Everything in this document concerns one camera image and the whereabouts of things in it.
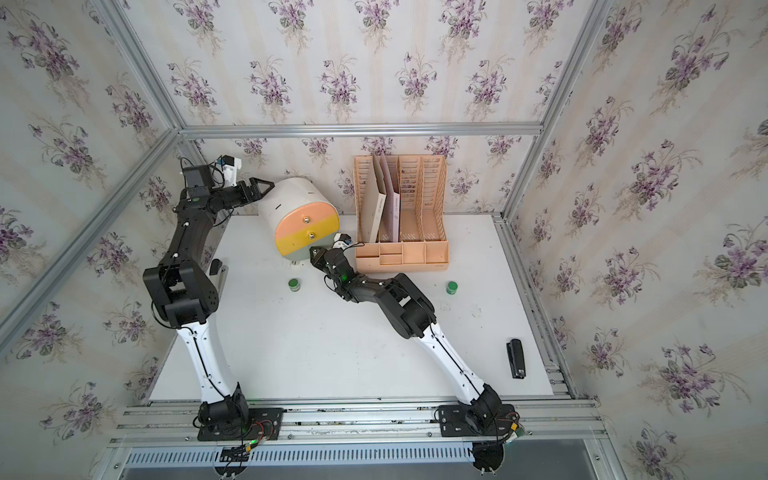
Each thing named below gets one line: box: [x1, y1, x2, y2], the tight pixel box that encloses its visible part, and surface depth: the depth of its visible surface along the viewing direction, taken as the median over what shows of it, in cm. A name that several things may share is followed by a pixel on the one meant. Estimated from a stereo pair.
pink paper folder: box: [378, 154, 401, 242], surface depth 92 cm
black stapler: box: [506, 338, 526, 379], surface depth 83 cm
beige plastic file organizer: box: [353, 155, 449, 273], surface depth 108 cm
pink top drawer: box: [275, 202, 339, 239], surface depth 91 cm
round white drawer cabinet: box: [258, 177, 341, 261], surface depth 94 cm
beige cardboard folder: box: [360, 154, 387, 243], surface depth 94 cm
